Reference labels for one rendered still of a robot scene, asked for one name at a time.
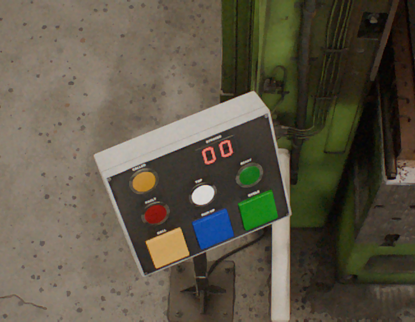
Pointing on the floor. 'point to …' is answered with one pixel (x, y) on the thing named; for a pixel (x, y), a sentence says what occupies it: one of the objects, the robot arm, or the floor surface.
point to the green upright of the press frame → (363, 41)
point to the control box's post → (199, 262)
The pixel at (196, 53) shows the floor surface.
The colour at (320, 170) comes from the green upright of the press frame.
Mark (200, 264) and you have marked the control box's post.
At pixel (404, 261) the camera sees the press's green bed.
